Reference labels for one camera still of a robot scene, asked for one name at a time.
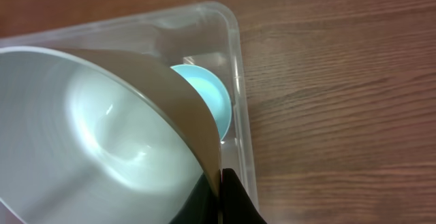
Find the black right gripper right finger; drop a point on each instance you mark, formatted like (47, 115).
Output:
(236, 206)

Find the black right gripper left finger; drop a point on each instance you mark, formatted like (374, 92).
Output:
(200, 207)

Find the clear plastic storage bin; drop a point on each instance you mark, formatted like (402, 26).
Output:
(203, 34)

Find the grey small bowl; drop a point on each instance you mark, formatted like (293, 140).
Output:
(100, 136)

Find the light blue small bowl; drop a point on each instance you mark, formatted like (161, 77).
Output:
(212, 90)

